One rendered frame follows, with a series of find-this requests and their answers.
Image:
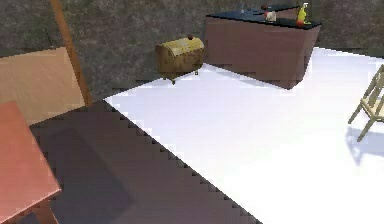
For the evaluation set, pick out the yellow rounded bin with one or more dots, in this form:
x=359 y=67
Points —
x=180 y=56

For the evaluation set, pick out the small red ball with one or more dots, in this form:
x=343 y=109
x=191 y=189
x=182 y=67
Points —
x=190 y=37

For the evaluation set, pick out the brown counter with black top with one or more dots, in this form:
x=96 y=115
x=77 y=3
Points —
x=260 y=50

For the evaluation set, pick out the white cup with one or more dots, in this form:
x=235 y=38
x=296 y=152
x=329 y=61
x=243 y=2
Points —
x=270 y=15

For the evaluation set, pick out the yellow spray bottle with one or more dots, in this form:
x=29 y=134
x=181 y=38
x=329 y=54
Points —
x=301 y=16

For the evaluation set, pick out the light wooden door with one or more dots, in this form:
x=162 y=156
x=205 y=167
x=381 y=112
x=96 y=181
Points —
x=40 y=80

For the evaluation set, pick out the pale wooden chair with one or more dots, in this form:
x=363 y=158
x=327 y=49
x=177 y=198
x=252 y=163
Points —
x=371 y=103

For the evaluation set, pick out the red wooden table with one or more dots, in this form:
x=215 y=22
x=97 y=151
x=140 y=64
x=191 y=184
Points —
x=20 y=166

